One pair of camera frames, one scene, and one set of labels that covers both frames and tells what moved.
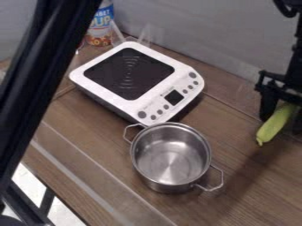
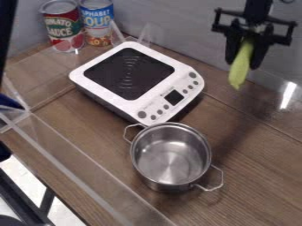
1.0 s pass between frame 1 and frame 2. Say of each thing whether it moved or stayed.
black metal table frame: stayed
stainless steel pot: stayed
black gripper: moved
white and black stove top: stayed
